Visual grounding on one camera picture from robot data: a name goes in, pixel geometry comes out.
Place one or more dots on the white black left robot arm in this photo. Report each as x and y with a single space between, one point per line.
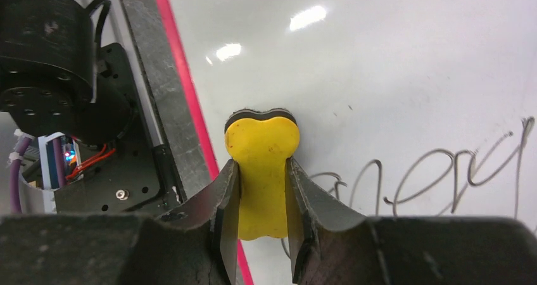
52 75

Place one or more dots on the pink framed whiteboard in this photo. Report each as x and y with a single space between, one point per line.
406 108

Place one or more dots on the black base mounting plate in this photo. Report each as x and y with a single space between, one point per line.
134 175

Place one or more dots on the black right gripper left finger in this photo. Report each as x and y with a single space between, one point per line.
194 243

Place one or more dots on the yellow bone shaped eraser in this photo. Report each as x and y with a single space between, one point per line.
261 142

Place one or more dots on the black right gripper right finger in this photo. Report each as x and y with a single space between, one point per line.
330 243

